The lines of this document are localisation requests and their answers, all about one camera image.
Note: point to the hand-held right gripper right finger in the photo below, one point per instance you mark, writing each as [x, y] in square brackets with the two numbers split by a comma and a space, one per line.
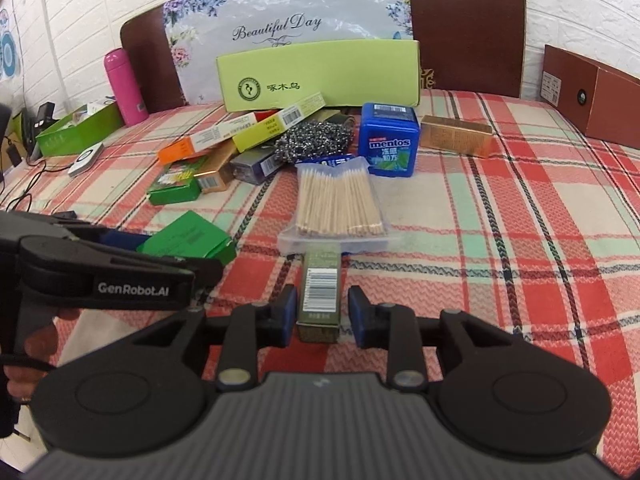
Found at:
[359, 317]

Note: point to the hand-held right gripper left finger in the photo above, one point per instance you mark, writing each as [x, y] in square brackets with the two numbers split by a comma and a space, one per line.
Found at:
[286, 317]

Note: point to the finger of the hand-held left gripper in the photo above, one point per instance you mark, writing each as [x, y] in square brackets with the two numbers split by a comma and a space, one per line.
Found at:
[122, 241]

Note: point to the olive green slim box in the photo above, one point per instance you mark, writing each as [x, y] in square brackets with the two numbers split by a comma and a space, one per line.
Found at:
[320, 310]

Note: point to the blue candy box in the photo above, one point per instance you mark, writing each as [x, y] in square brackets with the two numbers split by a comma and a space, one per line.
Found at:
[387, 145]

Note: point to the gold box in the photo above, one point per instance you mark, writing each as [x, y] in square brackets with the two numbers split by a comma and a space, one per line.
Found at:
[455, 135]

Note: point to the light green cardboard box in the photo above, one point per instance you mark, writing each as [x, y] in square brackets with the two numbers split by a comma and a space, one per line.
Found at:
[320, 75]

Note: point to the person's left hand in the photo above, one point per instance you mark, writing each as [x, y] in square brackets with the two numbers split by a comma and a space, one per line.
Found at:
[40, 342]

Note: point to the green printed small box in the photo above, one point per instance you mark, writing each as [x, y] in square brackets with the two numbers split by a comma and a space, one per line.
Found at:
[175, 187]

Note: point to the white small device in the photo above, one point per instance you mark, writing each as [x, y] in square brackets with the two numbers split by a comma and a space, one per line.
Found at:
[85, 159]

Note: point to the bronze small box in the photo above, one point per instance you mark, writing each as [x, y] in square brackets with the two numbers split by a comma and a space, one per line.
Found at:
[215, 172]

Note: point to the green open box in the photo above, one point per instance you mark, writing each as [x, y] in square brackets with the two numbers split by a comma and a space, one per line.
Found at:
[65, 137]

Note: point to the bag of cotton swabs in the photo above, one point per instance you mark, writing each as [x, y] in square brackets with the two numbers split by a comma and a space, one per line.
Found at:
[340, 200]

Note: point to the orange and white box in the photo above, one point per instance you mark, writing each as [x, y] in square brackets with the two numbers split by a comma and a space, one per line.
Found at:
[210, 137]

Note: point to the black charger stand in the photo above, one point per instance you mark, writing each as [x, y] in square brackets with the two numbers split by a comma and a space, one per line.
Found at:
[45, 112]

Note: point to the pink thermos bottle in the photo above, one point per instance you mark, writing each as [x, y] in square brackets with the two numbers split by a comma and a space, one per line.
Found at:
[125, 90]

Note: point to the purple box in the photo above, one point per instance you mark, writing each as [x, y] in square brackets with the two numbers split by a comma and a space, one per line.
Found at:
[255, 166]

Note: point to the blue packet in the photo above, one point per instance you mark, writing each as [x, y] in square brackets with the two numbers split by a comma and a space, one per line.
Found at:
[335, 160]

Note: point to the plaid bed sheet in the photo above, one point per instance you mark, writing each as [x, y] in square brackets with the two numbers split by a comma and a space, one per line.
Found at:
[500, 235]

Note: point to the steel wool scrubber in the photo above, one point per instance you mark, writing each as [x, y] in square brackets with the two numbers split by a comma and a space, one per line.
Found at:
[312, 140]

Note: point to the yellow medicine box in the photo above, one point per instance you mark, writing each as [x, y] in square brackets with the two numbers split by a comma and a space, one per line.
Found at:
[280, 122]

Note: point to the floral plastic bag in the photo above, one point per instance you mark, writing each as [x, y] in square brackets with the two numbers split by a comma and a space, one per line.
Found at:
[280, 10]

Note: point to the brown wooden chair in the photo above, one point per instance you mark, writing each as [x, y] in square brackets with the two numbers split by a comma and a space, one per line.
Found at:
[465, 25]

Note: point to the brown cardboard box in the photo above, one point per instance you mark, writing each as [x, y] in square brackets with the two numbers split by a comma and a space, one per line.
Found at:
[600, 95]

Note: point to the blue wall sticker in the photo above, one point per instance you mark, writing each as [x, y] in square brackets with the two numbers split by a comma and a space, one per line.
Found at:
[6, 52]

